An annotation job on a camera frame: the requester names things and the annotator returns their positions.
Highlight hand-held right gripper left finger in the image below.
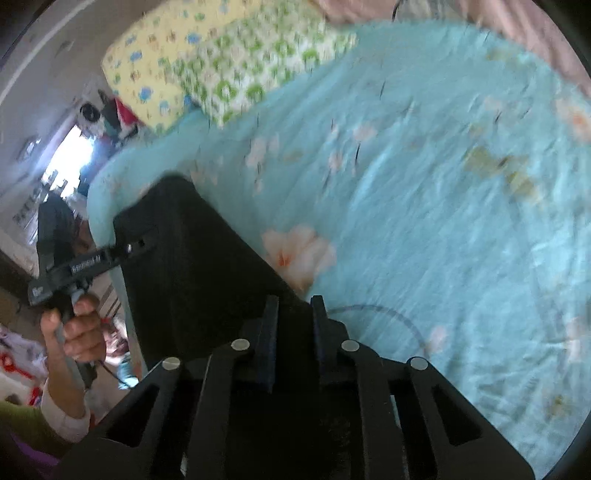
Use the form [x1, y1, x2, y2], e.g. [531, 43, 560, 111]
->
[60, 295, 280, 480]

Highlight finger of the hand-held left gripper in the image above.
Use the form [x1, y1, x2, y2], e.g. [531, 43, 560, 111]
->
[113, 239, 158, 265]

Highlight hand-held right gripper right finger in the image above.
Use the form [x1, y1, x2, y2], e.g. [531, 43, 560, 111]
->
[310, 294, 534, 480]

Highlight black pants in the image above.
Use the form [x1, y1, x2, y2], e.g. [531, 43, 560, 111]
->
[113, 174, 333, 384]

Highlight person's left forearm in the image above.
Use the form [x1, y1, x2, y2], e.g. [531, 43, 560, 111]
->
[0, 376, 92, 464]

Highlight person's left hand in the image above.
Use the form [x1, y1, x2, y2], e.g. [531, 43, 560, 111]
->
[41, 294, 108, 393]

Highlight dark cloth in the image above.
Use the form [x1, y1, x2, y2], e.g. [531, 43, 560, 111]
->
[37, 193, 80, 278]

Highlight red white printed cloth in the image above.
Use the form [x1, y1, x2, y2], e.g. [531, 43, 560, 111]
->
[0, 323, 48, 408]

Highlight blue floral bed sheet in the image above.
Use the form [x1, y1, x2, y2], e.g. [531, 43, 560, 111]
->
[87, 21, 591, 476]

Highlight yellow printed pillow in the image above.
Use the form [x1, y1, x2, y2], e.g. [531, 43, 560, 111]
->
[102, 0, 260, 136]

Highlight green patterned pillow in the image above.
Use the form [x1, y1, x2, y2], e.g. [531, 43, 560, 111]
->
[173, 7, 359, 128]

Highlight pink blanket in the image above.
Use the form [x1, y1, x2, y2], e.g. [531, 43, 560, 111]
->
[309, 0, 591, 90]

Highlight dark cable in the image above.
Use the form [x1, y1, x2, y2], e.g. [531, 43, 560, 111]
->
[329, 304, 428, 357]

